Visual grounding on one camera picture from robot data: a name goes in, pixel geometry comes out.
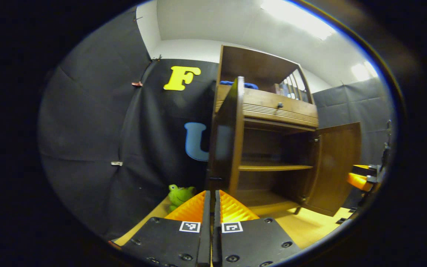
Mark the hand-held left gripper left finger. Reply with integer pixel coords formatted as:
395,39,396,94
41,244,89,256
121,190,211,267

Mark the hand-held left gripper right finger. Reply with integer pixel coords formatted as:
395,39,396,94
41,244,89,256
213,189,303,267

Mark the wooden shoe cabinet door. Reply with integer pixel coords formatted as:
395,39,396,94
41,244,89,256
205,76,245,197
302,122,362,217

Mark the wooden double-door shoe cabinet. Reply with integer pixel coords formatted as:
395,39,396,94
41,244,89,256
205,45,362,217

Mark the green frog plush toy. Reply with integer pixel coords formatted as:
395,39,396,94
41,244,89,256
167,184,196,213

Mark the small ceiling light panel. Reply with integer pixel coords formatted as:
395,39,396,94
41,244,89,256
351,61,379,81

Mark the row of books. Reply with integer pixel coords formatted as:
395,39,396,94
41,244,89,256
275,82,297,99

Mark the wooden drawer with black knob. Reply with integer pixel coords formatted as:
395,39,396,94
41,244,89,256
215,85,319,128

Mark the blue cloth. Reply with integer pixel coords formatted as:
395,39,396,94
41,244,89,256
220,80,259,90

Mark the black backdrop cloth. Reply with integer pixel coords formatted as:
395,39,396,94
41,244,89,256
39,7,394,240

